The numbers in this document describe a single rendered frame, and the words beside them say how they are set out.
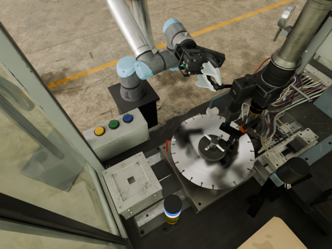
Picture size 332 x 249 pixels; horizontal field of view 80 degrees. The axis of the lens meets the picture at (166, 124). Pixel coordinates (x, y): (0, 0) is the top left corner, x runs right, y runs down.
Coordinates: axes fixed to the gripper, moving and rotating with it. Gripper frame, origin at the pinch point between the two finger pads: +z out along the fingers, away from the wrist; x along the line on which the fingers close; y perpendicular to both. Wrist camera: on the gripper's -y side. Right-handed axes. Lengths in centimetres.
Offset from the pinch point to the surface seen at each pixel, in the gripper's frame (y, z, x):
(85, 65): 22, -189, -132
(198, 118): -7.4, -7.0, -25.7
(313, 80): -97, -19, -19
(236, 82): -2.1, 3.5, 4.0
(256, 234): -18, 41, -44
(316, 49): -13.3, 9.6, 18.5
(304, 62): -14.2, 9.0, 14.5
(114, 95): 18, -54, -54
